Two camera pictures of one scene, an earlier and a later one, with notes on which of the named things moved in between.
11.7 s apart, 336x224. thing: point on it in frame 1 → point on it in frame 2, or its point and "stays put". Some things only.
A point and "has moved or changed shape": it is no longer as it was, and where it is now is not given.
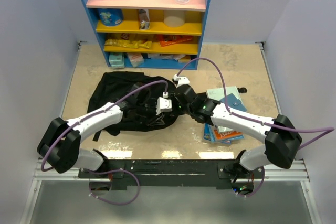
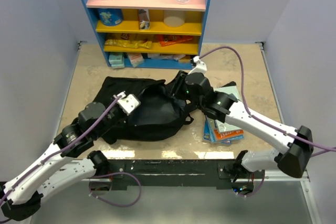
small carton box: x=144 y=19 stays put
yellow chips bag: x=134 y=44 stays put
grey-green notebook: x=218 y=93 stays put
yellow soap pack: x=186 y=59 stays put
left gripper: x=154 y=104 → x=123 y=120
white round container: x=174 y=18 stays put
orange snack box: x=165 y=40 stays put
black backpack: x=150 y=103 has moved or changed shape
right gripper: x=178 y=111 → x=180 y=82
